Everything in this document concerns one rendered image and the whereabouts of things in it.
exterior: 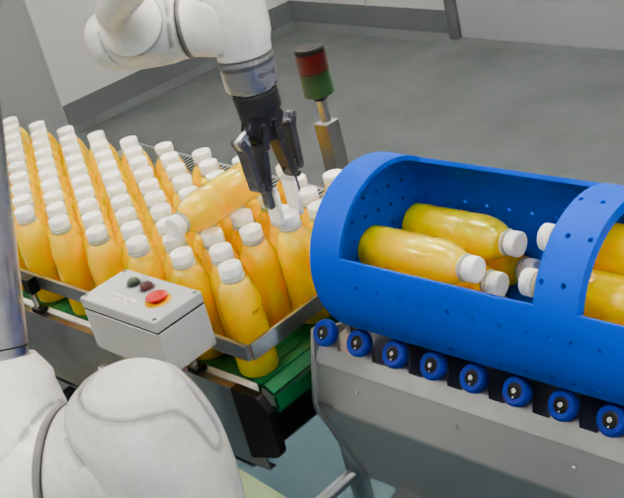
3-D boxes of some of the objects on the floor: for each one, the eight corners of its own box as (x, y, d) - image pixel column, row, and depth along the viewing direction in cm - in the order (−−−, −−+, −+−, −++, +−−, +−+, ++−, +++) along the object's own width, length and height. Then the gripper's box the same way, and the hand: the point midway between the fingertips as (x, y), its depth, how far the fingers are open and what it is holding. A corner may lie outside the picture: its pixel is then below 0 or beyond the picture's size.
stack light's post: (424, 533, 275) (326, 125, 226) (412, 528, 278) (312, 124, 229) (433, 523, 277) (339, 118, 228) (422, 518, 280) (325, 116, 231)
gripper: (232, 110, 170) (270, 245, 181) (304, 69, 180) (336, 200, 190) (200, 107, 175) (238, 238, 186) (273, 67, 185) (305, 194, 196)
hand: (283, 201), depth 187 cm, fingers closed on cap, 4 cm apart
